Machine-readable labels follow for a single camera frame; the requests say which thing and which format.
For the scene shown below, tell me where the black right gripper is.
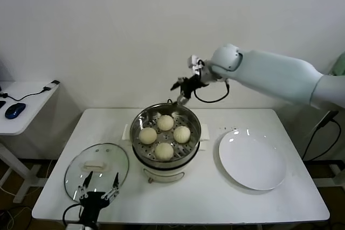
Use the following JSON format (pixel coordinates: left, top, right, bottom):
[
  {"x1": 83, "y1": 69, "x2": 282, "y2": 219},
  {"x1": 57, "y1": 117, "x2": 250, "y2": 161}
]
[{"x1": 169, "y1": 75, "x2": 205, "y2": 106}]

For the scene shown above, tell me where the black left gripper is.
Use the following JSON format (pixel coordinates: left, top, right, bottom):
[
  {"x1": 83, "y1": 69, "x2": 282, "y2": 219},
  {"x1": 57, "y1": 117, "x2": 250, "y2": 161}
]
[{"x1": 78, "y1": 171, "x2": 120, "y2": 222}]

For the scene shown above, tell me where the white steamed baozi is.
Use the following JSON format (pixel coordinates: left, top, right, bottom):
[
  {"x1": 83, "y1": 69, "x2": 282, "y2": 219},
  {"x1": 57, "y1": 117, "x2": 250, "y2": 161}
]
[
  {"x1": 154, "y1": 142, "x2": 175, "y2": 161},
  {"x1": 139, "y1": 127, "x2": 157, "y2": 145},
  {"x1": 157, "y1": 115, "x2": 175, "y2": 131},
  {"x1": 172, "y1": 126, "x2": 191, "y2": 144}
]

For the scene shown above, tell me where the round glass lid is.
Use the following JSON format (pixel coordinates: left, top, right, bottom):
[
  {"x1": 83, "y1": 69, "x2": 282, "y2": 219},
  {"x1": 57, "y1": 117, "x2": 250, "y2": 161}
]
[{"x1": 64, "y1": 143, "x2": 130, "y2": 204}]

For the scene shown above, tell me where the stainless steel steamer basket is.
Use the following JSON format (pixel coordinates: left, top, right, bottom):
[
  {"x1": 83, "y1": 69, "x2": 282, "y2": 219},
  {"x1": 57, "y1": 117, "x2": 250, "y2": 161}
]
[{"x1": 122, "y1": 103, "x2": 211, "y2": 162}]

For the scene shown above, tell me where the white electric cooker pot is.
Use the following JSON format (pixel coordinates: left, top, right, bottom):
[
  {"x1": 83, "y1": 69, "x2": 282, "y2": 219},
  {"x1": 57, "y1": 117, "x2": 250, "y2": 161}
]
[{"x1": 132, "y1": 138, "x2": 209, "y2": 185}]

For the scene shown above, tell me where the white round plate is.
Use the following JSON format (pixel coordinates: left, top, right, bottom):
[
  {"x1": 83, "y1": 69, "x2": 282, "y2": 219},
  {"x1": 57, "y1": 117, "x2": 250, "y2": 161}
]
[{"x1": 218, "y1": 129, "x2": 286, "y2": 191}]

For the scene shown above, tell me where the white side desk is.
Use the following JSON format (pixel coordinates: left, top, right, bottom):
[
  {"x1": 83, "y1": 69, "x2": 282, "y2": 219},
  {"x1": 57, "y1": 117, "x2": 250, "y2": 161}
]
[{"x1": 0, "y1": 80, "x2": 61, "y2": 205}]

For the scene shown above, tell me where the blue computer mouse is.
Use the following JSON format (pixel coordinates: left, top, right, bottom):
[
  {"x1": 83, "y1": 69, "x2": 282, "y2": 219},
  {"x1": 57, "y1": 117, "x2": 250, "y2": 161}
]
[{"x1": 4, "y1": 103, "x2": 27, "y2": 120}]

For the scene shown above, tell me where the dark metal table base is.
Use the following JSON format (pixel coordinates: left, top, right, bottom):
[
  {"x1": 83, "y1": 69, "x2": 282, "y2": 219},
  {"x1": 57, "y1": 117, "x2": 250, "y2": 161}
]
[{"x1": 301, "y1": 158, "x2": 345, "y2": 187}]

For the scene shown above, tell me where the pale green appliance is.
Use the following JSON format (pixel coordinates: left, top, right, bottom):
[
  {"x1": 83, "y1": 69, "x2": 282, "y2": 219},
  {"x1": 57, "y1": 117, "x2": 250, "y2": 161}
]
[{"x1": 333, "y1": 53, "x2": 345, "y2": 76}]

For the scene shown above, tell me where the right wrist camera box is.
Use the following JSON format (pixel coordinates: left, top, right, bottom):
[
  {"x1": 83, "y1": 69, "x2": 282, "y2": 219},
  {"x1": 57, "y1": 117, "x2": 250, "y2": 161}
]
[{"x1": 188, "y1": 54, "x2": 203, "y2": 71}]

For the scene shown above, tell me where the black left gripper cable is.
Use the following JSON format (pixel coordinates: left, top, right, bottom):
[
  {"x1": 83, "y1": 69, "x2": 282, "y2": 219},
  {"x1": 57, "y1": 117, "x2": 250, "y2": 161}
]
[{"x1": 63, "y1": 204, "x2": 82, "y2": 225}]

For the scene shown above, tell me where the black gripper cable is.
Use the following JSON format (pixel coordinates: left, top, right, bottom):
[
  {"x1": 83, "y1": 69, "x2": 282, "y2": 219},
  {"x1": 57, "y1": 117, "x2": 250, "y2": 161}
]
[
  {"x1": 63, "y1": 204, "x2": 82, "y2": 225},
  {"x1": 193, "y1": 79, "x2": 230, "y2": 103}
]

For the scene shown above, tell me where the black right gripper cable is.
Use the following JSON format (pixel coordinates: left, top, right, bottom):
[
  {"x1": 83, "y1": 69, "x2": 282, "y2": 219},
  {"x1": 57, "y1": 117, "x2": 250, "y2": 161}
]
[{"x1": 193, "y1": 79, "x2": 230, "y2": 103}]

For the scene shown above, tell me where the black cable with adapter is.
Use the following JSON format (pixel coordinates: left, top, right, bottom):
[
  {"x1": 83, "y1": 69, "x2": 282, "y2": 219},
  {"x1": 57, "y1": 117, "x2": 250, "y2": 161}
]
[{"x1": 0, "y1": 80, "x2": 60, "y2": 102}]

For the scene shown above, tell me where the thin white cable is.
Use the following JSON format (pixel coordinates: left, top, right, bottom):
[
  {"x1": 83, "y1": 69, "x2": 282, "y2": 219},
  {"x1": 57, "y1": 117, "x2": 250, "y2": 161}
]
[{"x1": 303, "y1": 110, "x2": 333, "y2": 140}]

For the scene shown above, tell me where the black power cable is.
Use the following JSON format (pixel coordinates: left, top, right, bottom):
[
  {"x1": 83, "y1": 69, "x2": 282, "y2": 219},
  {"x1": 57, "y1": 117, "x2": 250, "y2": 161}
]
[{"x1": 301, "y1": 109, "x2": 342, "y2": 161}]

